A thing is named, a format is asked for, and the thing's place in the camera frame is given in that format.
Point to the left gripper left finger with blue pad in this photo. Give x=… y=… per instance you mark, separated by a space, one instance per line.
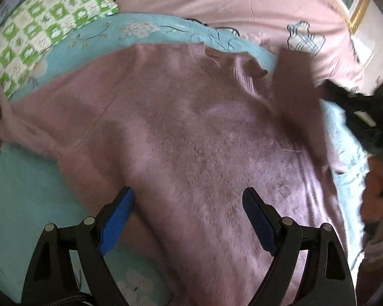
x=68 y=267

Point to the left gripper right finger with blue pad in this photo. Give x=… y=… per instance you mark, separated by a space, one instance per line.
x=326 y=278

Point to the mauve knit sweater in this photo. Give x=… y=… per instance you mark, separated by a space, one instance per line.
x=188 y=127

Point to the person's right hand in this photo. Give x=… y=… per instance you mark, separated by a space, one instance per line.
x=371 y=210

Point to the white and red sleeve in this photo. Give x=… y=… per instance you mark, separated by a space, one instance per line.
x=369 y=285

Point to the pink quilt with plaid hearts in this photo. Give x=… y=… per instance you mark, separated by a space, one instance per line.
x=316 y=27

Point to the green white checked pillow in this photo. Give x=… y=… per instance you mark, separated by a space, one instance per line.
x=36 y=26

